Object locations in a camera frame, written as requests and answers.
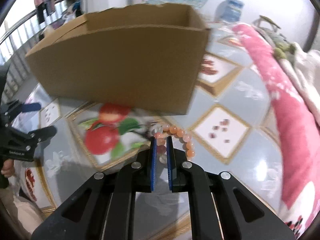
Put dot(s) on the metal balcony railing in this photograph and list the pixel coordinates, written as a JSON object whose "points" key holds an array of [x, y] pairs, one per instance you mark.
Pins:
{"points": [[25, 34]]}

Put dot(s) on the pink floral blanket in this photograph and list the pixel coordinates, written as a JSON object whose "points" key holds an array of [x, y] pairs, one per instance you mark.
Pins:
{"points": [[298, 134]]}

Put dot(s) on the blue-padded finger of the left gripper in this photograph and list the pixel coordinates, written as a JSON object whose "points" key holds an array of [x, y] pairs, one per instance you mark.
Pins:
{"points": [[30, 107]]}

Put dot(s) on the beige trouser leg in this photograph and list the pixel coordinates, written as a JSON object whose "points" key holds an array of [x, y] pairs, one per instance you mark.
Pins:
{"points": [[24, 213]]}

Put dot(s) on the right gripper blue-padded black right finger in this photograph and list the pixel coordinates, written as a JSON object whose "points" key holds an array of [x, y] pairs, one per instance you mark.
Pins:
{"points": [[220, 206]]}

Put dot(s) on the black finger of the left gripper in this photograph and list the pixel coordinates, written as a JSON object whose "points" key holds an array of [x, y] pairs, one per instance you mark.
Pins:
{"points": [[41, 135]]}

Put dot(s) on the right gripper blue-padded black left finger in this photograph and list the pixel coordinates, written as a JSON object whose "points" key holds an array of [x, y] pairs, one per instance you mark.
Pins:
{"points": [[103, 207]]}

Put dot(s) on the floral fruit-print tablecloth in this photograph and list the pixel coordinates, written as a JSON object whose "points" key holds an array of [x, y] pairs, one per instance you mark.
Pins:
{"points": [[230, 126]]}

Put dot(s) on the person's left hand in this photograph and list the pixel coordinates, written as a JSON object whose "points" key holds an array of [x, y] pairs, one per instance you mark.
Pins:
{"points": [[8, 169]]}

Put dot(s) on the brown cardboard box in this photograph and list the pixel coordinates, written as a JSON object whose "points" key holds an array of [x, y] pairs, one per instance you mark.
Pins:
{"points": [[143, 56]]}

